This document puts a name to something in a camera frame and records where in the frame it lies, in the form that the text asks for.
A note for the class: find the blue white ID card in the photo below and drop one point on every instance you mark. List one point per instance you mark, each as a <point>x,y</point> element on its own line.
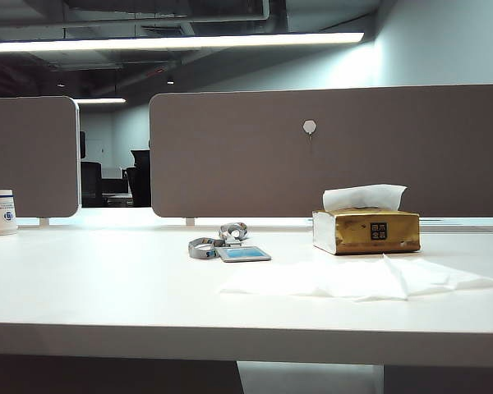
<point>244,253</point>

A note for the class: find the large flat white tissue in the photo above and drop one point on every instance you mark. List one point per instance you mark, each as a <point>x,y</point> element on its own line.
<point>333,279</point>

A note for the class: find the gold tissue pack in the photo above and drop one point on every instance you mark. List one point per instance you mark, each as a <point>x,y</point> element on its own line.
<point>374,236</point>

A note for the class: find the wide brown desk partition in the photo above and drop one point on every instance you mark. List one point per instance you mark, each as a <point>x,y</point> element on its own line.
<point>230,164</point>

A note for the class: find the white hexagonal adhesive hook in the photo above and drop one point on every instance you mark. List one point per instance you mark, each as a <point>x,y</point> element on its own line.
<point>310,126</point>

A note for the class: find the black office chair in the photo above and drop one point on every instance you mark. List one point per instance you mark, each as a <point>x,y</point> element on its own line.
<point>90,184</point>

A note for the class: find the long ceiling light strip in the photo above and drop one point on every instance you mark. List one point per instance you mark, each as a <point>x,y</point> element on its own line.
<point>168,42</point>

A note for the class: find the short ceiling light strip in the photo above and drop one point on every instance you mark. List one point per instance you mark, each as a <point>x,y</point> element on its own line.
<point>100,100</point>

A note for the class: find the narrow brown desk partition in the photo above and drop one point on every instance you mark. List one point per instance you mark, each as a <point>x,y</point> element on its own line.
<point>29,156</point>

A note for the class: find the white partition foot bracket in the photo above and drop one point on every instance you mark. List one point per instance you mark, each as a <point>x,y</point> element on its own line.
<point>44,221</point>
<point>190,221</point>

